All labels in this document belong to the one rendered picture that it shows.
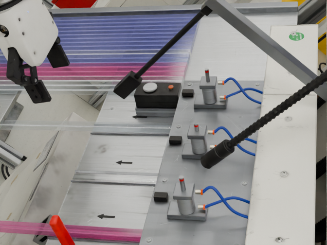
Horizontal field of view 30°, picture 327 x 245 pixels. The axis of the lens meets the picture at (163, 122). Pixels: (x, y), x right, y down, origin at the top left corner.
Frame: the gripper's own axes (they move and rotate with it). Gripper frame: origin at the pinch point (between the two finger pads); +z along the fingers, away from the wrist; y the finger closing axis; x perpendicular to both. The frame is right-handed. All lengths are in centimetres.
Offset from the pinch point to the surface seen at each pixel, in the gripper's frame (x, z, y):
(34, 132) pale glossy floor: 74, 75, 79
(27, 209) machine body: 25.5, 36.2, 5.4
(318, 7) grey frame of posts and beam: -39, 18, 38
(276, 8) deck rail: -31, 16, 36
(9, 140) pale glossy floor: 77, 69, 70
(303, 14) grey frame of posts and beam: -36, 19, 38
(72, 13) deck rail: 12.0, 8.0, 36.0
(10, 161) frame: 52, 51, 38
